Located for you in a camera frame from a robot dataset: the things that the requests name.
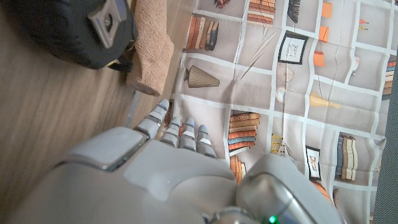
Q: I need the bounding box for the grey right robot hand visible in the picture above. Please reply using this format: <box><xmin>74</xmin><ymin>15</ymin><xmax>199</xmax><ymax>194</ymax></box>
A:
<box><xmin>6</xmin><ymin>98</ymin><xmax>343</xmax><ymax>224</ymax></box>

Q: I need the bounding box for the tan adhesive wrap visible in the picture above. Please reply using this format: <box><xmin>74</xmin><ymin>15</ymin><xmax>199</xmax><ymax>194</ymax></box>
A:
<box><xmin>126</xmin><ymin>0</ymin><xmax>175</xmax><ymax>97</ymax></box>

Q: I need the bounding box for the printed bookshelf backdrop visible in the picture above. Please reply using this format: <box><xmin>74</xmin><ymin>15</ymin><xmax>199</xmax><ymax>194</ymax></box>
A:
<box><xmin>169</xmin><ymin>0</ymin><xmax>398</xmax><ymax>224</ymax></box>

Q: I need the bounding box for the black tape measure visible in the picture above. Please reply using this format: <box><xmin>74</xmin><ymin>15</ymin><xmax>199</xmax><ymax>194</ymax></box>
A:
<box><xmin>12</xmin><ymin>0</ymin><xmax>138</xmax><ymax>71</ymax></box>

